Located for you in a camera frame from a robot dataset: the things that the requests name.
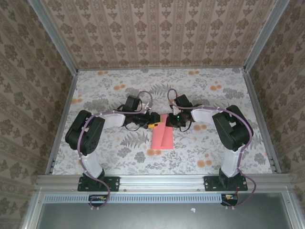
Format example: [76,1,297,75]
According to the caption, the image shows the pink paper sheet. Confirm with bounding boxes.
[151,114,174,150]

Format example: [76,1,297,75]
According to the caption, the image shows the floral patterned table cover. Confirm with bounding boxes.
[51,68,274,176]

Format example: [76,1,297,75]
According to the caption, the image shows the grey metal panel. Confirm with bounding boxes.
[35,202,296,229]

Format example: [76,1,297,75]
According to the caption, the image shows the thin aluminium edge rail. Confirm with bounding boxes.
[77,67,245,71]

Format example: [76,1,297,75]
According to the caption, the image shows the wide aluminium mounting rail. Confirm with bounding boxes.
[34,173,293,192]

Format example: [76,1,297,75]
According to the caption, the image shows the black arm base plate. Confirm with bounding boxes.
[78,176,120,192]
[204,176,248,192]

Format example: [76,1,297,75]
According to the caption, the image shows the aluminium side rail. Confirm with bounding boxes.
[45,71,79,175]
[243,68,282,174]

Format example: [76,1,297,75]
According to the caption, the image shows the slotted grey cable duct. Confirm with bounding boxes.
[44,193,238,204]

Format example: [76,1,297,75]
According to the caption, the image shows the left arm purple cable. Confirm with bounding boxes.
[78,90,154,212]

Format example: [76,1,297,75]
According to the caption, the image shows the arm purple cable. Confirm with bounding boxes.
[166,88,257,210]
[78,90,154,212]

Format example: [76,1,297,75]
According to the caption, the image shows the black connector board with wires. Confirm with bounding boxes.
[220,193,239,206]
[89,194,108,208]

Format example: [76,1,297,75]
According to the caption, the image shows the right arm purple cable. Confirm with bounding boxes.
[166,88,257,210]

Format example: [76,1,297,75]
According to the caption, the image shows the aluminium frame post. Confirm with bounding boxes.
[28,0,79,74]
[243,0,291,72]

